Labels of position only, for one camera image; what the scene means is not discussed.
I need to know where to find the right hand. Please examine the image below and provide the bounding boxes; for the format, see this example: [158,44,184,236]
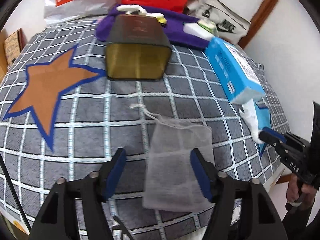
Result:
[286,174,317,210]

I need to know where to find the green tissue pack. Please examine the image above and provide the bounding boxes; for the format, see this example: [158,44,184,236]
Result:
[197,19,219,37]

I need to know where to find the grey checked star blanket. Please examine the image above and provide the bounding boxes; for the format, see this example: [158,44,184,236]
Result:
[1,46,284,239]

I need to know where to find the purple fleece towel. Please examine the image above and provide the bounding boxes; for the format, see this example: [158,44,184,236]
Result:
[96,5,209,51]

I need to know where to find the dark green tin box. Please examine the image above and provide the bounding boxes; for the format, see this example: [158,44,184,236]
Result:
[105,15,172,81]

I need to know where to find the brown cardboard boxes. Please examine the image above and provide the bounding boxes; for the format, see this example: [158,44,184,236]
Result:
[0,29,24,81]

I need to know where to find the brown wooden door frame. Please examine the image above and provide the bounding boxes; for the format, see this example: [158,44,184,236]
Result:
[238,0,279,49]

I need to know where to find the beige Nike waist bag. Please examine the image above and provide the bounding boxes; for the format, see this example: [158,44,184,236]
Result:
[183,0,251,44]

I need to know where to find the blue tissue pack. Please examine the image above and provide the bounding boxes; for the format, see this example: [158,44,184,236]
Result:
[205,37,265,105]

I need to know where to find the clear mesh drawstring pouch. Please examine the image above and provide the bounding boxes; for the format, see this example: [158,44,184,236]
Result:
[130,104,214,212]

